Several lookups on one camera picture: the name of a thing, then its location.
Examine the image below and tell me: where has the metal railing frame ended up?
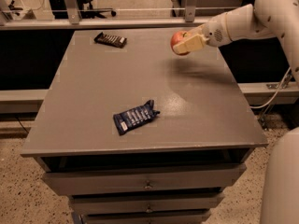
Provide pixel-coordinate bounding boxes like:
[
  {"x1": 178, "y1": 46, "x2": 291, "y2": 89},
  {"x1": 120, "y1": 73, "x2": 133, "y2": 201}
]
[{"x1": 0, "y1": 0, "x2": 243, "y2": 30}]

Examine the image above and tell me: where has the dark chocolate snack bar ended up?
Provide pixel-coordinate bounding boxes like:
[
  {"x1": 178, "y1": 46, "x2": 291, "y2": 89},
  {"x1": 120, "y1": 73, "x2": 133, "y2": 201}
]
[{"x1": 94, "y1": 33, "x2": 127, "y2": 49}]

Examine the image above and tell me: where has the blue rxbar wrapper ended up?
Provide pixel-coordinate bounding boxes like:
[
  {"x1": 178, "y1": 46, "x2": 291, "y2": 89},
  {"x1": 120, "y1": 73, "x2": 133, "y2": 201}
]
[{"x1": 113, "y1": 100, "x2": 160, "y2": 135}]

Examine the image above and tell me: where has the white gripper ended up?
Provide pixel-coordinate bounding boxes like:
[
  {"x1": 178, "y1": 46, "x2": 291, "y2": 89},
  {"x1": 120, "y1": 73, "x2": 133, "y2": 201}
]
[{"x1": 173, "y1": 12, "x2": 232, "y2": 55}]

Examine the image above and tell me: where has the bottom grey drawer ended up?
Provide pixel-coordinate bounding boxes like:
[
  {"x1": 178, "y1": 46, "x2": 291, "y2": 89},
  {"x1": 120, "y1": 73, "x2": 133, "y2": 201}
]
[{"x1": 83, "y1": 210, "x2": 210, "y2": 224}]

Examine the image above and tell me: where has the red apple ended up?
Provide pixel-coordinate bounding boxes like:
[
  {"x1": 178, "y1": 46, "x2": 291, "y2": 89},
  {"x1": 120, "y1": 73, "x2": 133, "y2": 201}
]
[{"x1": 170, "y1": 31, "x2": 189, "y2": 49}]

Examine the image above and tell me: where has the grey drawer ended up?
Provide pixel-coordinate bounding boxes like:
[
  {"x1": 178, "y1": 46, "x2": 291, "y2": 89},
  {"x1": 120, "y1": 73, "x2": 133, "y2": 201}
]
[
  {"x1": 83, "y1": 210, "x2": 210, "y2": 224},
  {"x1": 43, "y1": 163, "x2": 246, "y2": 196},
  {"x1": 70, "y1": 191, "x2": 224, "y2": 215}
]

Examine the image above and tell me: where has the middle grey drawer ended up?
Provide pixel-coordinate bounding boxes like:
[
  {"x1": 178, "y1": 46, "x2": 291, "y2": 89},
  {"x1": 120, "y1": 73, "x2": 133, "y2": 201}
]
[{"x1": 70, "y1": 191, "x2": 224, "y2": 215}]

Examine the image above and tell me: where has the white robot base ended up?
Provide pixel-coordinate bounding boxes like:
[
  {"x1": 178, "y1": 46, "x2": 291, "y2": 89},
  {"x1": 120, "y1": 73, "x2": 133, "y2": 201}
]
[{"x1": 260, "y1": 128, "x2": 299, "y2": 224}]

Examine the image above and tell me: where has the grey drawer cabinet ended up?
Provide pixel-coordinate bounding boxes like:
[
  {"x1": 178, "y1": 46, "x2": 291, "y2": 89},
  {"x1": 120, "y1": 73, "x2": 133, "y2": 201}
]
[{"x1": 22, "y1": 29, "x2": 266, "y2": 224}]

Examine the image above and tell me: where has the top grey drawer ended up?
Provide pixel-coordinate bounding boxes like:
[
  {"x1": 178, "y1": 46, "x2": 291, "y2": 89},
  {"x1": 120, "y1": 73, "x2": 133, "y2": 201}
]
[{"x1": 43, "y1": 163, "x2": 246, "y2": 196}]

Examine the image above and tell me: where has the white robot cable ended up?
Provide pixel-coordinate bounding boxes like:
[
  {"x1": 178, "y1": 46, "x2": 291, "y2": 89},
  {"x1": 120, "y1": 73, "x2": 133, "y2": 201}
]
[{"x1": 249, "y1": 66, "x2": 293, "y2": 110}]

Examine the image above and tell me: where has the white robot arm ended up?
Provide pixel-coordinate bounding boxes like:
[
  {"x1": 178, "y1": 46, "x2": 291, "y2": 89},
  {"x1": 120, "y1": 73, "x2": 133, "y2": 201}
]
[{"x1": 171, "y1": 0, "x2": 299, "y2": 84}]

